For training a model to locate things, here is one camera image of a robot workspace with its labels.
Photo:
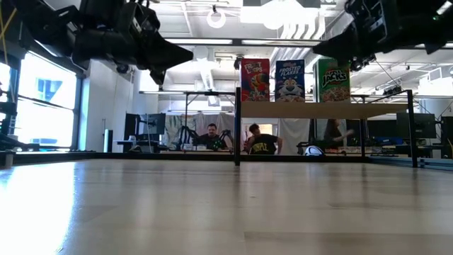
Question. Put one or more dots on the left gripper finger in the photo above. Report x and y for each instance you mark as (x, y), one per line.
(163, 53)
(158, 75)

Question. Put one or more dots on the white hanging sheet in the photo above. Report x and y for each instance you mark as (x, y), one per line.
(293, 134)

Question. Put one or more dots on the grey hanging sheet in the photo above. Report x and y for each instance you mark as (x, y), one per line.
(198, 118)

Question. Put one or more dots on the black-framed wooden-top shelf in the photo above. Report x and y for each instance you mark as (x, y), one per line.
(318, 110)

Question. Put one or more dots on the black background robot arm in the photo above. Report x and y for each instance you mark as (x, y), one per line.
(185, 136)
(226, 138)

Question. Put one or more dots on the red Froot Loops cereal box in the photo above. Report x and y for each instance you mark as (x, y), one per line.
(255, 81)

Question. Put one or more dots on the blue bin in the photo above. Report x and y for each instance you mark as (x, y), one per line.
(385, 141)

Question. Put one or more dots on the green Apple Jacks cereal box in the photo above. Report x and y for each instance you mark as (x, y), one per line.
(332, 88)

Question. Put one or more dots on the blue Frosted Flakes cereal box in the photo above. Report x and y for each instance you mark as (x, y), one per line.
(289, 85)

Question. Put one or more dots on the white tower device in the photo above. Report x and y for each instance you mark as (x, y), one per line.
(108, 141)

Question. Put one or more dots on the dark computer monitor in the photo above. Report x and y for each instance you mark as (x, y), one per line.
(415, 125)
(447, 134)

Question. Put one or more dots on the black-framed large window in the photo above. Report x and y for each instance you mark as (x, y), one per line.
(46, 117)

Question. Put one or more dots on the grey-backed computer monitor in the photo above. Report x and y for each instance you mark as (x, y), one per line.
(154, 122)

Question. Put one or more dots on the black and white ball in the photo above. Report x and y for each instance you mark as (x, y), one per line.
(314, 151)

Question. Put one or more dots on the black ceiling spotlight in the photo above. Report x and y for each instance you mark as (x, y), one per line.
(393, 90)
(362, 65)

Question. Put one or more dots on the black metal rig frame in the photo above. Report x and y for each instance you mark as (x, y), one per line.
(177, 156)

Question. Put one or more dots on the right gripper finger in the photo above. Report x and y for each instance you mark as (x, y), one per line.
(343, 47)

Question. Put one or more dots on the person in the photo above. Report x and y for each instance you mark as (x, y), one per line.
(263, 143)
(332, 134)
(212, 140)

